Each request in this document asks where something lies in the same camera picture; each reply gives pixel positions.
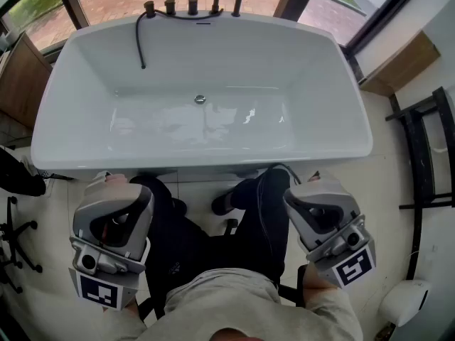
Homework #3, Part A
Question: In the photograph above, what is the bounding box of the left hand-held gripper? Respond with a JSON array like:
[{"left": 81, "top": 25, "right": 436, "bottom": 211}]
[{"left": 69, "top": 170, "right": 154, "bottom": 311}]

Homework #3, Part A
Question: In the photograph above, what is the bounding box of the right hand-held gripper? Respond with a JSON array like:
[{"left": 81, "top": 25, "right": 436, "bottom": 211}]
[{"left": 284, "top": 170, "right": 377, "bottom": 289}]

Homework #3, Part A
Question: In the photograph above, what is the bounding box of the white bathtub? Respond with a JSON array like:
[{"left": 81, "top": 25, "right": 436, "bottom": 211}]
[{"left": 30, "top": 11, "right": 373, "bottom": 183}]

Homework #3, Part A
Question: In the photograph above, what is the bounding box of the person's right forearm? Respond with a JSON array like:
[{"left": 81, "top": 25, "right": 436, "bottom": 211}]
[{"left": 304, "top": 261, "right": 363, "bottom": 341}]

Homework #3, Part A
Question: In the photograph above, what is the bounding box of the person's left forearm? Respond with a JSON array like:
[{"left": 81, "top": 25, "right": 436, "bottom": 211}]
[{"left": 101, "top": 296, "right": 147, "bottom": 341}]

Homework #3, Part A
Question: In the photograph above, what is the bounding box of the person's right leg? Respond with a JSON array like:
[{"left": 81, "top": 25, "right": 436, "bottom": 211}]
[{"left": 213, "top": 168, "right": 291, "bottom": 286}]

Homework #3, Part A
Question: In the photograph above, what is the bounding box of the person's leg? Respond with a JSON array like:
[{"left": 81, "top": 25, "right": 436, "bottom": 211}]
[
  {"left": 129, "top": 175, "right": 218, "bottom": 300},
  {"left": 213, "top": 168, "right": 291, "bottom": 286}
]

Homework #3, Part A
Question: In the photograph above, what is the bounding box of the person's left leg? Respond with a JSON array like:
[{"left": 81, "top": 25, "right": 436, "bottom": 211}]
[{"left": 129, "top": 175, "right": 218, "bottom": 300}]

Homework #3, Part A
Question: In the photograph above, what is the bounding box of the person's black right shoe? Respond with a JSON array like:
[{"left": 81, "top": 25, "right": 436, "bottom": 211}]
[{"left": 211, "top": 190, "right": 236, "bottom": 217}]

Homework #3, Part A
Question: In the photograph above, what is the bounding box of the black metal rack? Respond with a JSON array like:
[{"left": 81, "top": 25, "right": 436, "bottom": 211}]
[{"left": 385, "top": 86, "right": 455, "bottom": 280}]

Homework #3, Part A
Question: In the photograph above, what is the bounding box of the black office chair base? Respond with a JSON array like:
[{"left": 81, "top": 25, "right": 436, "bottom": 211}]
[{"left": 0, "top": 195, "right": 43, "bottom": 294}]

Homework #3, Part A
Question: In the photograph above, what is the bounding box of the wooden cabinet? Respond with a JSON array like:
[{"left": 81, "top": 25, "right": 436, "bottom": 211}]
[{"left": 0, "top": 32, "right": 53, "bottom": 131}]

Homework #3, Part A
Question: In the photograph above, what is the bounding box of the person's beige shirt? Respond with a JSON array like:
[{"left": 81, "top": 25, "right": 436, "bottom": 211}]
[{"left": 136, "top": 268, "right": 314, "bottom": 341}]

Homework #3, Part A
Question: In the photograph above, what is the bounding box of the white rounded appliance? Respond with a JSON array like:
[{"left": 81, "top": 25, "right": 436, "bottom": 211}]
[{"left": 377, "top": 278, "right": 433, "bottom": 328}]

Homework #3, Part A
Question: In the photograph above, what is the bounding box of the wooden wall shelf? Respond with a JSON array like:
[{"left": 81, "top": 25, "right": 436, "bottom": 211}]
[{"left": 359, "top": 30, "right": 441, "bottom": 97}]

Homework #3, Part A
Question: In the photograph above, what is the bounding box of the black shower hose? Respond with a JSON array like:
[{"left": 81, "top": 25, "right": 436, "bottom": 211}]
[{"left": 135, "top": 9, "right": 224, "bottom": 70}]

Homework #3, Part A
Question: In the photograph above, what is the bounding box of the black window frame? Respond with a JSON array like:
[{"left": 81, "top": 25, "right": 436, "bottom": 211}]
[{"left": 345, "top": 0, "right": 429, "bottom": 51}]

